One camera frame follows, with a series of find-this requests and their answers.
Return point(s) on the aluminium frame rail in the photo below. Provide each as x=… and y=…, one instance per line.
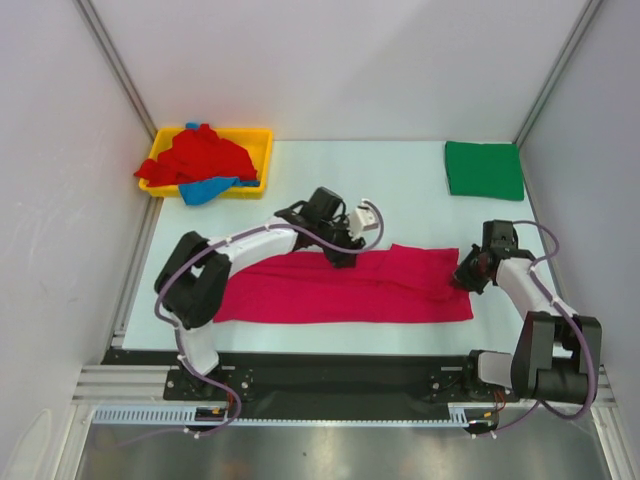
x=125, y=384

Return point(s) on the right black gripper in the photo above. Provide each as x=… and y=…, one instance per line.
x=461, y=275

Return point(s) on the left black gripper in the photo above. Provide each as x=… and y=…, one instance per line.
x=347, y=242

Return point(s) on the slotted cable duct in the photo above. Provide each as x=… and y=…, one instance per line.
x=193, y=416

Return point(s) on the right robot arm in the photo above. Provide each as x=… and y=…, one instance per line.
x=558, y=350

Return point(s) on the left corner aluminium post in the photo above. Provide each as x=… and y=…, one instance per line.
x=108, y=49

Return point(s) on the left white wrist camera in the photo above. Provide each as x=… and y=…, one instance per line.
x=362, y=219

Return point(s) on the corner aluminium post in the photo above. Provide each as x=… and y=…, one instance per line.
x=108, y=49
x=566, y=53

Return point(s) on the red t shirt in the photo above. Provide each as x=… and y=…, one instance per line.
x=166, y=164

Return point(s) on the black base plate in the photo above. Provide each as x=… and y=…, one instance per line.
x=329, y=386

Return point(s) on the blue t shirt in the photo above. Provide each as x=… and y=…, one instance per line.
x=200, y=192

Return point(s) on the magenta t shirt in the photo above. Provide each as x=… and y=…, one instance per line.
x=402, y=284

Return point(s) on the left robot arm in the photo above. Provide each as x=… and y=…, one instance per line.
x=191, y=286

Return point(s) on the yellow plastic bin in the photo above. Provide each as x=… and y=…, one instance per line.
x=257, y=141

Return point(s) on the right corner aluminium post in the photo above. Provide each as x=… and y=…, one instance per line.
x=566, y=53

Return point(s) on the folded green t shirt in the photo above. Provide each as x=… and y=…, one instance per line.
x=484, y=170

